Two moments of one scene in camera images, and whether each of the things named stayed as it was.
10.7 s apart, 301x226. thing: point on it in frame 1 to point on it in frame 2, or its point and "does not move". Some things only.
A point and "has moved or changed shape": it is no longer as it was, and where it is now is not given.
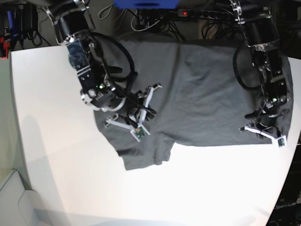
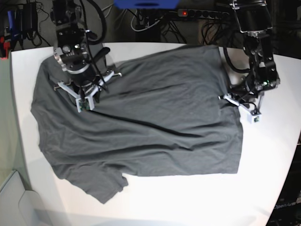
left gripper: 136,113 to 86,85
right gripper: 265,120 to 249,100
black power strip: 196,13 does not move
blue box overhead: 146,4 does not move
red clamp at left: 6,45 does not move
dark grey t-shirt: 201,100 has moved or changed shape
